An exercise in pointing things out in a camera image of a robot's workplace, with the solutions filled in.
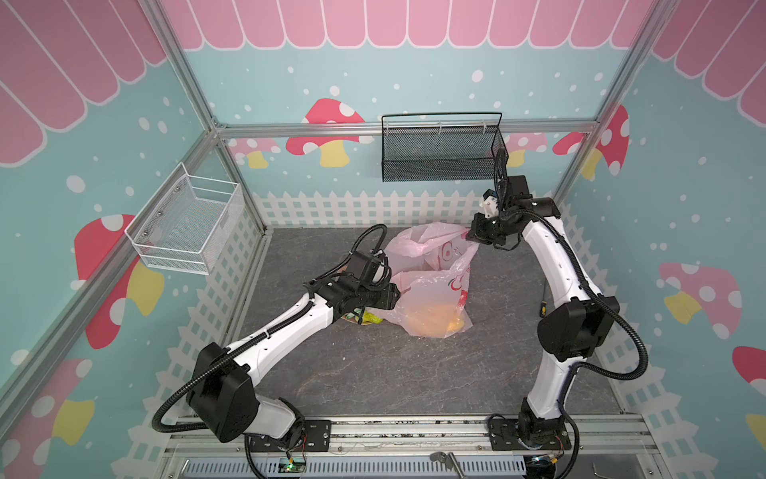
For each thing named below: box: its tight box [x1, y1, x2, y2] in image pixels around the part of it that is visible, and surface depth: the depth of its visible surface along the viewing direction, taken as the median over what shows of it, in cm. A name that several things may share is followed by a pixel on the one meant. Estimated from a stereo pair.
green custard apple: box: [362, 310, 384, 325], surface depth 87 cm
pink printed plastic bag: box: [377, 222, 480, 339], surface depth 81 cm
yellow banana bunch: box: [407, 304, 466, 336], surface depth 85 cm
